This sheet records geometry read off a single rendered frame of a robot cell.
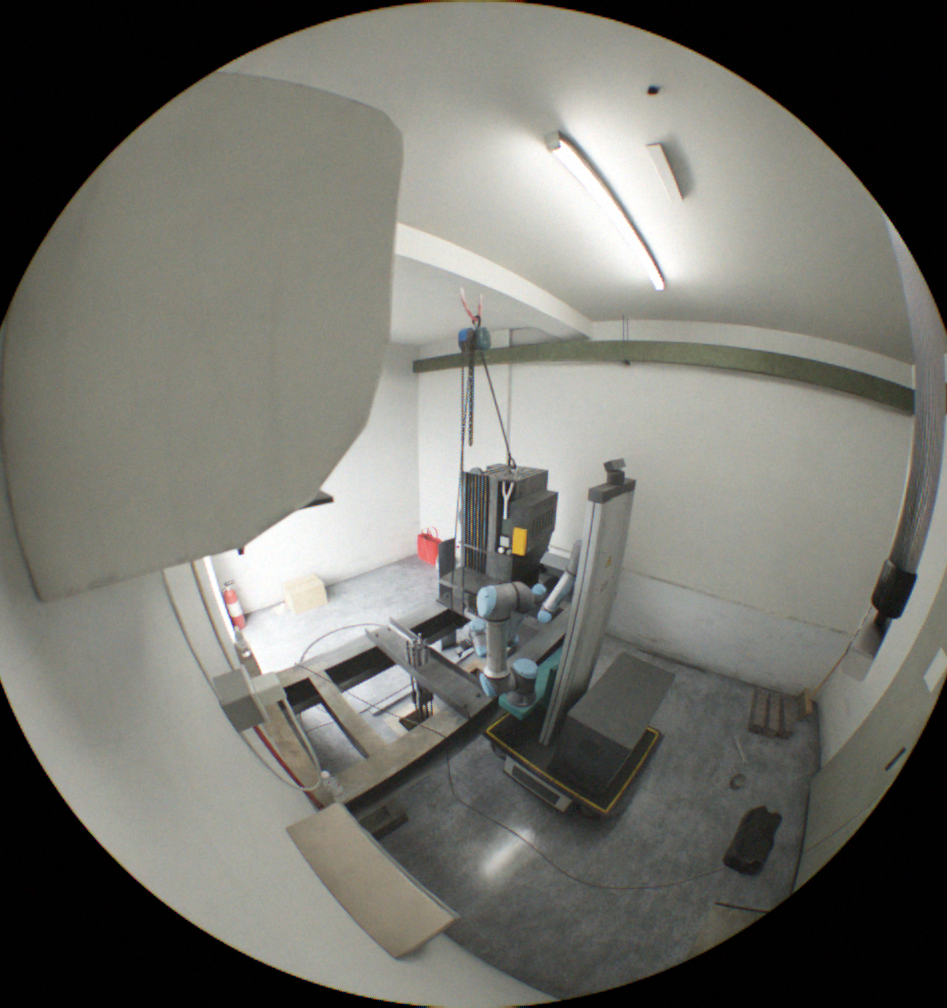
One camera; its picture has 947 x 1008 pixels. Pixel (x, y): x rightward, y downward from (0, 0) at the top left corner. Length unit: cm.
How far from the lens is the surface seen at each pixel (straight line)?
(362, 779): 155
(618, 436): 289
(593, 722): 153
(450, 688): 181
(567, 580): 174
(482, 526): 222
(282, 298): 17
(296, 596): 364
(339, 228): 20
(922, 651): 228
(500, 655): 141
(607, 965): 216
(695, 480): 279
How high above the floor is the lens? 203
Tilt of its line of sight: 17 degrees down
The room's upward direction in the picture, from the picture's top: 1 degrees clockwise
